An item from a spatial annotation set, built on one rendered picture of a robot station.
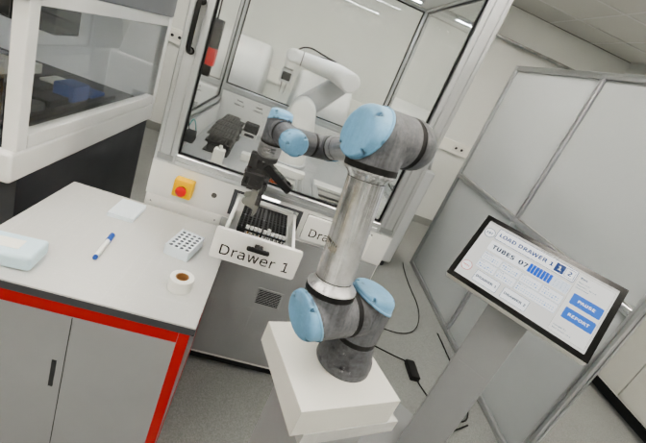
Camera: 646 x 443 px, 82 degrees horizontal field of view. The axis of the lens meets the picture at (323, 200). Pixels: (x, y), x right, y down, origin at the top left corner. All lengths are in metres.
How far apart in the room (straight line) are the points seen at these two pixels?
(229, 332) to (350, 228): 1.23
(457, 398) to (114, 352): 1.34
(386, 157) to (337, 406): 0.57
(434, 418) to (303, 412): 1.12
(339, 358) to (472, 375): 0.90
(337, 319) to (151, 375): 0.63
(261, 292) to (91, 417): 0.74
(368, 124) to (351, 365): 0.59
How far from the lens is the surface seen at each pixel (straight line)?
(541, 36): 5.37
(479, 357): 1.76
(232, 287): 1.75
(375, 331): 0.96
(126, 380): 1.31
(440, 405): 1.92
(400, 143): 0.75
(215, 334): 1.93
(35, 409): 1.51
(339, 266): 0.80
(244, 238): 1.23
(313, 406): 0.94
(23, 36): 1.41
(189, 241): 1.38
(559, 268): 1.65
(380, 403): 1.03
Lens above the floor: 1.51
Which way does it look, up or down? 20 degrees down
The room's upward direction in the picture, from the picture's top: 23 degrees clockwise
